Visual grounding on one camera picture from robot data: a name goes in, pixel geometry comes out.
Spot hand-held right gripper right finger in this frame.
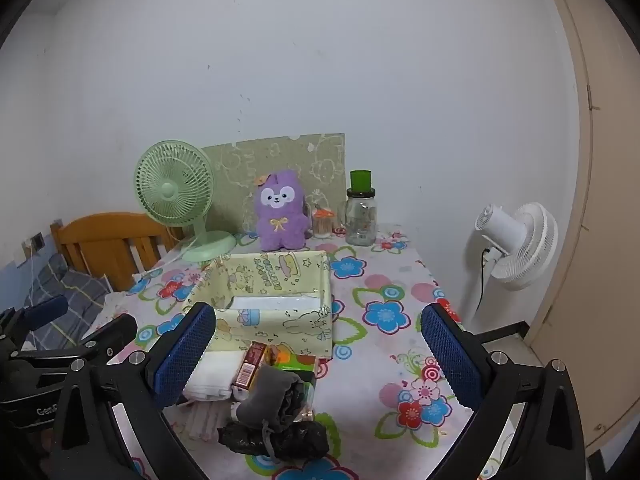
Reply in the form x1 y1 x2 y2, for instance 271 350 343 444
421 302 586 480

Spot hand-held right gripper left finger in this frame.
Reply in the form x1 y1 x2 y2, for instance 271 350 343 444
50 302 217 480

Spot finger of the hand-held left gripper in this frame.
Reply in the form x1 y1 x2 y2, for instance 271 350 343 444
10 312 139 376
0 294 69 342

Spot red snack box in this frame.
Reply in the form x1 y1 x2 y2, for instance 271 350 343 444
231 341 268 390

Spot clear plastic bags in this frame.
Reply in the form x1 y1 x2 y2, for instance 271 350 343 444
177 400 236 442

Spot grey sock bundle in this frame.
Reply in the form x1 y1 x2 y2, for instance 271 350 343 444
235 364 313 433

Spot yellow cartoon box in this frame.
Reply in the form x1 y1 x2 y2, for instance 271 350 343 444
187 251 335 359

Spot green snack packet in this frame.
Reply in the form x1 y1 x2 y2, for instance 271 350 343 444
265 345 319 421

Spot black plastic bag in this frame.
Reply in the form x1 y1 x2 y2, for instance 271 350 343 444
217 420 331 462

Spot plaid grey bedding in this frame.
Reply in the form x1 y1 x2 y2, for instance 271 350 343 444
0 252 113 351

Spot floral tablecloth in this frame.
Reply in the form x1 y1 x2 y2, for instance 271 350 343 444
90 225 531 480

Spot white standing fan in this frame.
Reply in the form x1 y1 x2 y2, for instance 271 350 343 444
459 202 559 328

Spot green desk fan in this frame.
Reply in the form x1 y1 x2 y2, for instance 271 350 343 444
133 139 237 262

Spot purple plush toy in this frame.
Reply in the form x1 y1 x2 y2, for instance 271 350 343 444
254 169 311 252

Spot cotton swab jar orange lid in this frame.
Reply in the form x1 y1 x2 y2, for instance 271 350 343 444
311 208 335 240

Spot beige door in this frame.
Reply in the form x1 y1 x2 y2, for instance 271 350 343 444
530 0 640 456

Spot cartoon print cardboard panel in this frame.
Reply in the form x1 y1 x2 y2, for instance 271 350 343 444
201 133 346 236

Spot black fan cable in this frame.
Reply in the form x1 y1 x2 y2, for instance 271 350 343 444
479 247 493 311

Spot white fan cable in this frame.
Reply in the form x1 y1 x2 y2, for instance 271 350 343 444
135 240 201 281

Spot glass handled jar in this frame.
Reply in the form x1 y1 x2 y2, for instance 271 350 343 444
338 187 378 247

